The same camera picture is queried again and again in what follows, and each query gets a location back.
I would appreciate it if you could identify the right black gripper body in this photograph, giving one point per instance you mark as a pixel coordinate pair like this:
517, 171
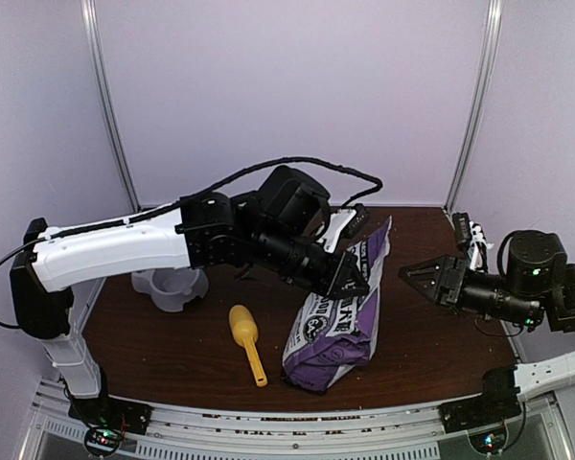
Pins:
454, 269

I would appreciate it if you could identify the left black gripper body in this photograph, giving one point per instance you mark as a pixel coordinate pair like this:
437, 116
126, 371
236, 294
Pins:
330, 282

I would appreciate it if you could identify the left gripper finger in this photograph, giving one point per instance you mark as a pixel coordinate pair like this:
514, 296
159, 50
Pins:
354, 281
338, 293

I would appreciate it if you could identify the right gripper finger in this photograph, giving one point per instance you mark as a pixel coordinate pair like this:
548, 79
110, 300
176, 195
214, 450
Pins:
432, 269
427, 286

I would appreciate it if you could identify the purple pet food bag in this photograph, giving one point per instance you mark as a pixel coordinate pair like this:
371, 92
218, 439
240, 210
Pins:
329, 338

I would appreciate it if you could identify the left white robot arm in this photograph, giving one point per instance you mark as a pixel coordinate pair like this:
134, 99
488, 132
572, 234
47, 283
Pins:
286, 226

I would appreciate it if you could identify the grey double pet feeder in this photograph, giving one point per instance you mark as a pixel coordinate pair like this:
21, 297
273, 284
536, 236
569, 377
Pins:
170, 289

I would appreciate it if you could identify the yellow plastic scoop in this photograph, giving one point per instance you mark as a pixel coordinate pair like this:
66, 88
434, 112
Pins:
245, 333

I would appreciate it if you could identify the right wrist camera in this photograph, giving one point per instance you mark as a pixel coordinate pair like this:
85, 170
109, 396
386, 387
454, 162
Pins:
471, 241

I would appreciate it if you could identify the front aluminium rail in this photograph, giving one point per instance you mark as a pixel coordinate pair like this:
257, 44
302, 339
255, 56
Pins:
411, 431

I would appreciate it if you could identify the right aluminium frame post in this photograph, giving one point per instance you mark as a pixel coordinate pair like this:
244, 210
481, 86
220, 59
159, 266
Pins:
486, 66

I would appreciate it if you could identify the aluminium frame post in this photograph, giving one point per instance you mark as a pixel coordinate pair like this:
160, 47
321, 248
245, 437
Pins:
92, 30
486, 66

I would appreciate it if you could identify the left aluminium frame post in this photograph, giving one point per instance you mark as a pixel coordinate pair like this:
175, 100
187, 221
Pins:
92, 30

